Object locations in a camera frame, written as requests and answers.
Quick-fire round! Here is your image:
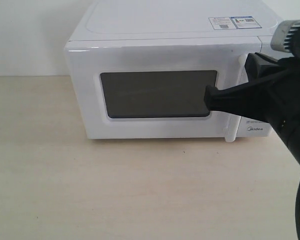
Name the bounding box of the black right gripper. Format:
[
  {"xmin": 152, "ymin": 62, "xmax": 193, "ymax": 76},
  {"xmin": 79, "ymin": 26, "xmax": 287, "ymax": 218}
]
[{"xmin": 204, "ymin": 52, "xmax": 300, "ymax": 165}]

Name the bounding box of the white microwave door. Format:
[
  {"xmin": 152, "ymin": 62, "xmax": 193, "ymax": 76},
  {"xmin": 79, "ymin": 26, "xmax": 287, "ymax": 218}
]
[{"xmin": 64, "ymin": 37, "xmax": 262, "ymax": 142}]

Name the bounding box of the white microwave oven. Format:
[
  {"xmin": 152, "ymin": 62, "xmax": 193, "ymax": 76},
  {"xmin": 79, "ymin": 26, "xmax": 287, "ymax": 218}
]
[{"xmin": 64, "ymin": 0, "xmax": 283, "ymax": 139}]

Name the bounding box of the blue white label sticker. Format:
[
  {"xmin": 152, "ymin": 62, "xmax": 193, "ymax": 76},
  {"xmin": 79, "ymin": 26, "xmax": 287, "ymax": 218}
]
[{"xmin": 208, "ymin": 16, "xmax": 262, "ymax": 30}]

